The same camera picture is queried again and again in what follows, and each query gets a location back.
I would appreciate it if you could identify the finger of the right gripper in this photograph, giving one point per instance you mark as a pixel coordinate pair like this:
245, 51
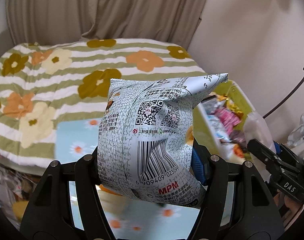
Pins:
277, 147
261, 152

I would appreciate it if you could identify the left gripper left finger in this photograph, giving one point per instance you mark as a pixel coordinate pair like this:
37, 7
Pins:
48, 214

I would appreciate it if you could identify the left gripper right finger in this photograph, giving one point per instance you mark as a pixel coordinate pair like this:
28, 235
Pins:
238, 203

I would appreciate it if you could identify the purple brown snack bag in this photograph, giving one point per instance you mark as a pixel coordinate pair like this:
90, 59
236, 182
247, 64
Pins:
238, 137

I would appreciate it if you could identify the light blue snack bag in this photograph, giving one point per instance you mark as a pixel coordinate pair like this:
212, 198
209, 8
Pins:
219, 129

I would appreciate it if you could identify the pink snack packet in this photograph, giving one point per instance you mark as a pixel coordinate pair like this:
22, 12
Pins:
227, 118

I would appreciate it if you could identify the gold yellow snack bag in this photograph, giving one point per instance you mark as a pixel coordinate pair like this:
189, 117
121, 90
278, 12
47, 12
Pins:
225, 101

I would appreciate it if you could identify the silver snack bag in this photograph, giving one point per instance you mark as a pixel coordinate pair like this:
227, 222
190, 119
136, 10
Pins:
142, 149

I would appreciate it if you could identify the orange white chips bag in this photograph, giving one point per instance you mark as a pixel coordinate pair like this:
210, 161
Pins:
238, 151

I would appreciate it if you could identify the person right hand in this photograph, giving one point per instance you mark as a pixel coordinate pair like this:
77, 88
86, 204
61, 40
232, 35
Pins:
292, 206

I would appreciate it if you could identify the green cardboard box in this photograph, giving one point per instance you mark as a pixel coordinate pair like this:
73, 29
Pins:
201, 130

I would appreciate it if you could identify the light blue daisy tablecloth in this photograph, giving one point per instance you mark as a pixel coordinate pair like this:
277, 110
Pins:
128, 219

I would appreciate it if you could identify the floral striped green blanket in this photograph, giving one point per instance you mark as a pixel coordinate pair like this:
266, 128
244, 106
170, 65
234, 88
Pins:
41, 86

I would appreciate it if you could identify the beige curtain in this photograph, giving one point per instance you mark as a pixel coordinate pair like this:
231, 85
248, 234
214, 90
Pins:
50, 22

